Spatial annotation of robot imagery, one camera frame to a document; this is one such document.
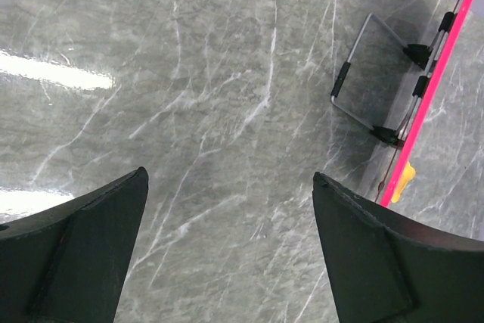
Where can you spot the pink framed whiteboard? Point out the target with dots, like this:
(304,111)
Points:
(429,91)

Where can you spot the yellow bone-shaped eraser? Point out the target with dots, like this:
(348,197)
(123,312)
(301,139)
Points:
(407,176)

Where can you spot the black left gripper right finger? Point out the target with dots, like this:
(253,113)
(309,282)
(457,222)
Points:
(385,267)

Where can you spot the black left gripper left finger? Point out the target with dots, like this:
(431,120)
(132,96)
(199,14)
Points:
(69,263)

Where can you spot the wire whiteboard stand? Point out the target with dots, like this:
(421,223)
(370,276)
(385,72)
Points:
(383,78)

